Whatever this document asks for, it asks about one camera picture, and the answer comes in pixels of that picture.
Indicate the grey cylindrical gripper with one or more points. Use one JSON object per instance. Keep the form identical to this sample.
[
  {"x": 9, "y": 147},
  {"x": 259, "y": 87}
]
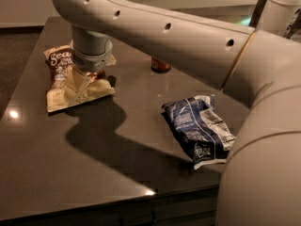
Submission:
[{"x": 91, "y": 59}]

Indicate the brown sea salt chip bag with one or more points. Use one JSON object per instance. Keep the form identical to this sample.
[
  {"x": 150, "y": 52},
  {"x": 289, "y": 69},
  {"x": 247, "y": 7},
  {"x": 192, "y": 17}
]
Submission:
[{"x": 59, "y": 62}]

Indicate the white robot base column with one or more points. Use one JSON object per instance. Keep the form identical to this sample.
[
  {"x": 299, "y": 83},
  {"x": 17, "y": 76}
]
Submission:
[{"x": 280, "y": 17}]

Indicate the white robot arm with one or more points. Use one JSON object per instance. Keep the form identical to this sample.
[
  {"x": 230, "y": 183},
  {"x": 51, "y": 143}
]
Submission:
[{"x": 261, "y": 182}]

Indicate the blue crumpled chip bag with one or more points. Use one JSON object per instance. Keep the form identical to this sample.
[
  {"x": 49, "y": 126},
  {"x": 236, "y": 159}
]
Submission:
[{"x": 203, "y": 135}]

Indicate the red soda can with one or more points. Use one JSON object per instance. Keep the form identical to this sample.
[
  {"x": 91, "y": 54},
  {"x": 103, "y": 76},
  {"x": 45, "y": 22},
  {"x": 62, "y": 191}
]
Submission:
[{"x": 159, "y": 66}]

